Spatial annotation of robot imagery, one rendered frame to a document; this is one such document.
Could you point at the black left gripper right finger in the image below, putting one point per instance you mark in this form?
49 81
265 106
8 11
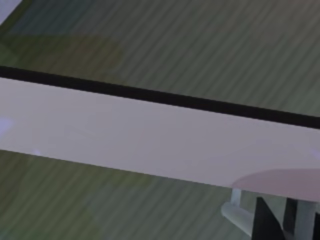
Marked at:
317 228

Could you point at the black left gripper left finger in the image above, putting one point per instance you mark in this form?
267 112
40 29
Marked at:
266 222

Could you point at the white and black table frame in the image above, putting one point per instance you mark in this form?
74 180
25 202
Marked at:
236 215

